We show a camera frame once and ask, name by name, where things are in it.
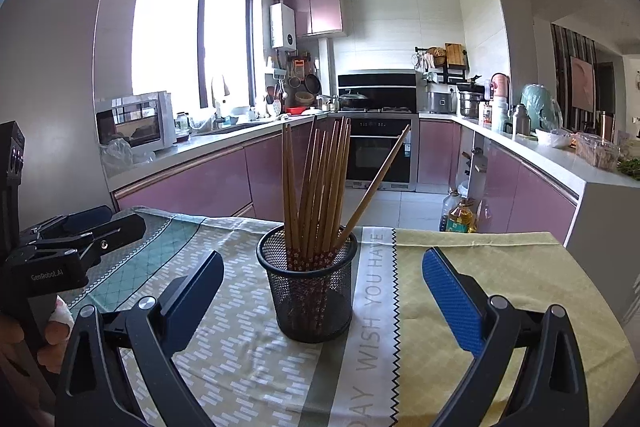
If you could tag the white bowl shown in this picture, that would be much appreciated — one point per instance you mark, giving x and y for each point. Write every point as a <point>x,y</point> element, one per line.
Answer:
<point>554,139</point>

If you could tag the steel steamer pot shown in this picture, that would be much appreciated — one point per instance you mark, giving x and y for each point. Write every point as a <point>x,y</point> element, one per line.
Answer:
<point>470,104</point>

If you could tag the pink wall cabinet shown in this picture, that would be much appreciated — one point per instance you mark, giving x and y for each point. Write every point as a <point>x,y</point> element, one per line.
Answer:
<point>325,12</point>

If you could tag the white bottle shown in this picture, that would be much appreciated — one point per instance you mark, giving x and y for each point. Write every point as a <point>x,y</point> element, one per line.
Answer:
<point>499,114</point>

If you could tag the steel flask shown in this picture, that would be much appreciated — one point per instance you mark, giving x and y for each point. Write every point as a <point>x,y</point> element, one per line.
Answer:
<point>520,122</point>

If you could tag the wok with lid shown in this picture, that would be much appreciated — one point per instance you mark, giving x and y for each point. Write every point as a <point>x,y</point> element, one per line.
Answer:
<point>354,99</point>

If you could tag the pink base cabinet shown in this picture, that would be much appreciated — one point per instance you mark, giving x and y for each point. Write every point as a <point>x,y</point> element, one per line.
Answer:
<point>439,152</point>
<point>535,197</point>
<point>200,192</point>

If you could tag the patterned tablecloth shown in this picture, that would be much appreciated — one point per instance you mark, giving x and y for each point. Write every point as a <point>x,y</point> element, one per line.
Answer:
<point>350,387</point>

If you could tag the person's left hand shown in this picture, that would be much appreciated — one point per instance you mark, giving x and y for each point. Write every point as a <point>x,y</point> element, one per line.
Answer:
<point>56,327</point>

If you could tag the grey refrigerator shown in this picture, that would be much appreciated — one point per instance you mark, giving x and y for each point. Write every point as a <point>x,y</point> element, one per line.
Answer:
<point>55,57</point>

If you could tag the clear plastic container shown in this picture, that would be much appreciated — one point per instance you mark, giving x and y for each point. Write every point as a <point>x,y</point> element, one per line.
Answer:
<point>597,152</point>

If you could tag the bunch of wooden chopsticks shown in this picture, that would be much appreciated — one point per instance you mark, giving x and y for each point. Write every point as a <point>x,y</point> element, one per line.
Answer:
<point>325,187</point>

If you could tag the steel rice cooker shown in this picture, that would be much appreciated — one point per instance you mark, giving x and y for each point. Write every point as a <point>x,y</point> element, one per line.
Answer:
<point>441,103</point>

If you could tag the wall picture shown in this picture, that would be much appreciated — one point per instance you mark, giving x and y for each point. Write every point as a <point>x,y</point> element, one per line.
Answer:
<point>582,82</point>

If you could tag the white hanging towel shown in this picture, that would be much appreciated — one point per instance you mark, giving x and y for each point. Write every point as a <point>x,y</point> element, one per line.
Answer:
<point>220,89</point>

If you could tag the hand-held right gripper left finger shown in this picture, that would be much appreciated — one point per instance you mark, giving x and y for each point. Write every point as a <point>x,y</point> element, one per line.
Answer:
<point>200,287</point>

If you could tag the kitchen window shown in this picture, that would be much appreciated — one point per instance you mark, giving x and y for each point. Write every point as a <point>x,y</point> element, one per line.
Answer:
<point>165,32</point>

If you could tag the black mesh holder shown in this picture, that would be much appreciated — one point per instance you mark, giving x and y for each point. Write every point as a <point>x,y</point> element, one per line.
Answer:
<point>310,307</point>

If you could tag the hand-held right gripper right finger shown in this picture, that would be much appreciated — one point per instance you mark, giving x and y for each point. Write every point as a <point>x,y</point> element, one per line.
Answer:
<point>450,302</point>

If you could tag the white kitchen countertop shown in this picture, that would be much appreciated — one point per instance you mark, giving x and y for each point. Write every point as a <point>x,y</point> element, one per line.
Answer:
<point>210,142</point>

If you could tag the pale green appliance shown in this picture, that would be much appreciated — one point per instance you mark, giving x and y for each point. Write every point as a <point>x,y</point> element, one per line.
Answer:
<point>537,107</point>

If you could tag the green leafy vegetables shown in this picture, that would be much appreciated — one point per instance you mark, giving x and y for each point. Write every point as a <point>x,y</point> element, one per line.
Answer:
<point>631,168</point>

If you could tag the clear plastic bag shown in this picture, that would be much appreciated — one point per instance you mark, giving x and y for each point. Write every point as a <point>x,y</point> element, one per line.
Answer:
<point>117,154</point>

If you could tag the yellow cooking oil bottle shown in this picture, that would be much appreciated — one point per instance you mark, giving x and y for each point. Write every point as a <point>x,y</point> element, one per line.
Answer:
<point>462,219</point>

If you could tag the copper tumbler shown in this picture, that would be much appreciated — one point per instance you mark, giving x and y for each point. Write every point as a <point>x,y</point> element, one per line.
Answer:
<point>606,127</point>

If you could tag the black hanging pan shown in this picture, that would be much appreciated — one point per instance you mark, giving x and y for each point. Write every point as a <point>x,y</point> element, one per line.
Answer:
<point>312,84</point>

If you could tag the pink kettle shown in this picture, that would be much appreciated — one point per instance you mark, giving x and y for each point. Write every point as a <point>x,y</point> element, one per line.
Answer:
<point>500,86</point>

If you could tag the black range hood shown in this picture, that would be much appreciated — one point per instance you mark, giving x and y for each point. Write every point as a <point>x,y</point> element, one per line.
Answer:
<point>377,84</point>

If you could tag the black built-in oven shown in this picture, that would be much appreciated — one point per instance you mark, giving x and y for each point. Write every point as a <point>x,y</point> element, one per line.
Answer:
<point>365,157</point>

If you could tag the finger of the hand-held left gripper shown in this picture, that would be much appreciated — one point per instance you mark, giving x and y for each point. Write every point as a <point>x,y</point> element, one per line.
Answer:
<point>122,228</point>
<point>87,214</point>

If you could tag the clear plastic bottle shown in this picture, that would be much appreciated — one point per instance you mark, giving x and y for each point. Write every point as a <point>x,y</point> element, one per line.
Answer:
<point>446,212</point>

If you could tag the wall rack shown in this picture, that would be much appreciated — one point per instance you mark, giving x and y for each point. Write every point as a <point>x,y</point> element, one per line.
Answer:
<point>432,69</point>

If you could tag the wooden cutting board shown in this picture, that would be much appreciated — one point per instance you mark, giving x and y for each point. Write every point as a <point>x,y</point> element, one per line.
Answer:
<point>454,54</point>

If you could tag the white water heater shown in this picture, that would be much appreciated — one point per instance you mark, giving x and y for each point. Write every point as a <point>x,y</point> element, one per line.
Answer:
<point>282,27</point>

